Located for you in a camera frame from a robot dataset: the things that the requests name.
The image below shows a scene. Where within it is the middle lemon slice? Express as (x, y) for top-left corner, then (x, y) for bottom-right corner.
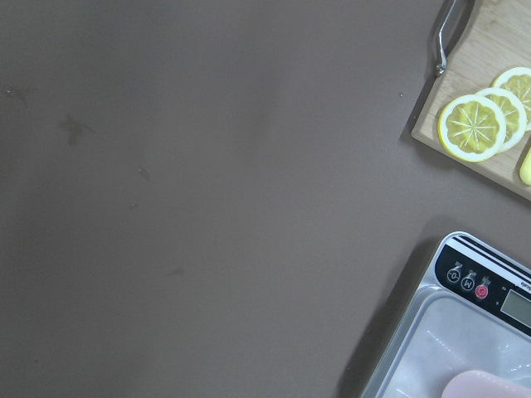
(476, 87), (528, 153)

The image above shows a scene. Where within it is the back lemon slice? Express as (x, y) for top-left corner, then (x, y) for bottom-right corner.
(492, 66), (531, 130)

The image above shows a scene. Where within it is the front lemon slice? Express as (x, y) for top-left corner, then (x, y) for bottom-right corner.
(437, 95), (506, 163)

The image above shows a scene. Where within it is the silver kitchen scale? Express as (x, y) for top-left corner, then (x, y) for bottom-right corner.
(361, 231), (530, 397)

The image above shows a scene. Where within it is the lemon slice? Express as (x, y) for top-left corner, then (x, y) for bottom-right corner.
(437, 95), (506, 163)
(476, 87), (528, 153)
(492, 66), (531, 130)

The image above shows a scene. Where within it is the pink plastic cup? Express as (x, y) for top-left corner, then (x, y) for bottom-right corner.
(441, 371), (530, 398)

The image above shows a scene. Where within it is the wooden cutting board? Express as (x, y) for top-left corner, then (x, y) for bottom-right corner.
(409, 0), (531, 206)

